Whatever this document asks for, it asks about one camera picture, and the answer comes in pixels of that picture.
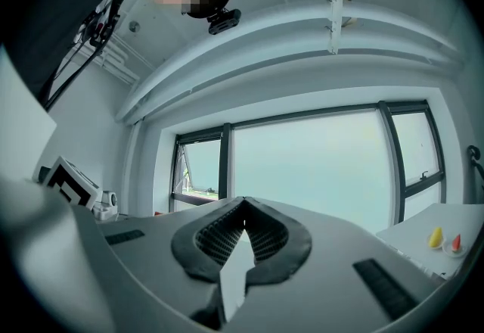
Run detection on black cable bundle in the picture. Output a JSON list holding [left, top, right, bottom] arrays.
[[40, 0, 139, 111]]

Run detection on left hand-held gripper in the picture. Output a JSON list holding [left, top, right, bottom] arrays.
[[33, 155, 121, 221]]

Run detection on white ceiling bracket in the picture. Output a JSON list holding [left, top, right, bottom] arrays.
[[324, 0, 358, 55]]

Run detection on black-framed window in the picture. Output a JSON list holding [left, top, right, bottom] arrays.
[[172, 98, 448, 226]]

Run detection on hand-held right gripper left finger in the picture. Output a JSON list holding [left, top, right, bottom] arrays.
[[96, 195, 247, 333]]

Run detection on white table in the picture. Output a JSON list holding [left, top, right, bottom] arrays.
[[375, 202, 484, 280]]

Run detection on person's black top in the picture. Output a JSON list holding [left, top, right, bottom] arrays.
[[0, 0, 141, 100]]

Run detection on black metal hook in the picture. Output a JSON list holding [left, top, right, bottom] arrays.
[[466, 145, 484, 185]]

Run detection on white wall pipes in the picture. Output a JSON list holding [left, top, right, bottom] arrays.
[[71, 34, 141, 85]]

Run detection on black head camera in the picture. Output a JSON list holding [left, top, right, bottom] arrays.
[[206, 8, 243, 36]]

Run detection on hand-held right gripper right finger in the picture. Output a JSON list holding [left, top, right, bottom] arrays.
[[225, 195, 449, 333]]

